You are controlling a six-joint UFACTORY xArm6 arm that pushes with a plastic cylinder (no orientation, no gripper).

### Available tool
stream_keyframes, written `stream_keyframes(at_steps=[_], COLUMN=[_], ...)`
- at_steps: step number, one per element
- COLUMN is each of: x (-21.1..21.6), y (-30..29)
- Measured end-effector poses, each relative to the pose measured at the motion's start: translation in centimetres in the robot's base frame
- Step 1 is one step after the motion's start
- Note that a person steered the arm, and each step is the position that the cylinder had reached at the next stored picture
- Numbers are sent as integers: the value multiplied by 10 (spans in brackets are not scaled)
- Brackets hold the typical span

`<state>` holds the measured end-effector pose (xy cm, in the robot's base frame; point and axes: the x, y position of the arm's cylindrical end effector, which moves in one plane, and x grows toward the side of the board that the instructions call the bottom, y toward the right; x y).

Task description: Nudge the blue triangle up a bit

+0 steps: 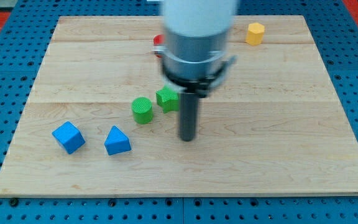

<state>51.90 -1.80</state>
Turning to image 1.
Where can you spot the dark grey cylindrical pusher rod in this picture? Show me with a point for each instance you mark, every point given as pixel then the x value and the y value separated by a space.
pixel 188 115

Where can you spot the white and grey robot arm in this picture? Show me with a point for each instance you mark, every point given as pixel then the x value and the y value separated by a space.
pixel 193 53

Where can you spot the green star block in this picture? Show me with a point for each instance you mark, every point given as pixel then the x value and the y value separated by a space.
pixel 167 99

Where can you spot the green cylinder block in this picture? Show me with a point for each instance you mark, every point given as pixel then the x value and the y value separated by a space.
pixel 142 110

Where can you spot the red block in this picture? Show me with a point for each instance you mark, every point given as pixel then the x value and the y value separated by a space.
pixel 158 42

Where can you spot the blue triangular prism block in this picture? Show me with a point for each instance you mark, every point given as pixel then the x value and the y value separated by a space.
pixel 116 142

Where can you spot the light wooden board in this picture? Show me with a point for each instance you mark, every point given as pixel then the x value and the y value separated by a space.
pixel 274 128

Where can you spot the yellow hexagon block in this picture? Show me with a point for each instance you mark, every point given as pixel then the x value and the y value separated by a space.
pixel 255 33

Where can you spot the blue cube block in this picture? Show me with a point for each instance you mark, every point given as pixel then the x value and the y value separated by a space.
pixel 68 137

